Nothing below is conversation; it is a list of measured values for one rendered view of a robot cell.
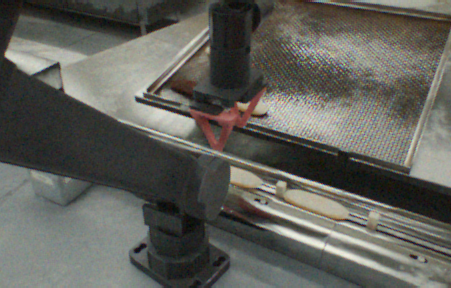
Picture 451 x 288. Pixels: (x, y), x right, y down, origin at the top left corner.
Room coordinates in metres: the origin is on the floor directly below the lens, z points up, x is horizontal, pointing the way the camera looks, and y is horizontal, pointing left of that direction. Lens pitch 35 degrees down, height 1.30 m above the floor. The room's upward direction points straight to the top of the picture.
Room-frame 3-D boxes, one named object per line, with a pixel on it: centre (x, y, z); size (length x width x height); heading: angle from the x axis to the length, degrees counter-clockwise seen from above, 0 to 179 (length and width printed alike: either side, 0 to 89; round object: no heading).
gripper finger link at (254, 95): (0.59, -0.02, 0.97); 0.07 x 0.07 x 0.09; 61
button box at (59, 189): (0.57, 0.26, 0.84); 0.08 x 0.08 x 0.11; 61
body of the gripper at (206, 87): (0.57, -0.01, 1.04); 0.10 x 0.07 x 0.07; 151
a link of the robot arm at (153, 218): (0.43, 0.05, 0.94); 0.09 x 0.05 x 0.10; 156
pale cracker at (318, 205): (0.50, -0.14, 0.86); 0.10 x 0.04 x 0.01; 61
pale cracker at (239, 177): (0.56, -0.02, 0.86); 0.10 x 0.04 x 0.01; 63
